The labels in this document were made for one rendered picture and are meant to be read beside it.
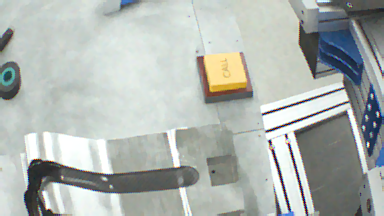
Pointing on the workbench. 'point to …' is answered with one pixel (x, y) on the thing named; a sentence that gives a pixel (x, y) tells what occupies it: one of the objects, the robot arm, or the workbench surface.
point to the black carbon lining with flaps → (170, 177)
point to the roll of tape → (10, 80)
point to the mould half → (154, 144)
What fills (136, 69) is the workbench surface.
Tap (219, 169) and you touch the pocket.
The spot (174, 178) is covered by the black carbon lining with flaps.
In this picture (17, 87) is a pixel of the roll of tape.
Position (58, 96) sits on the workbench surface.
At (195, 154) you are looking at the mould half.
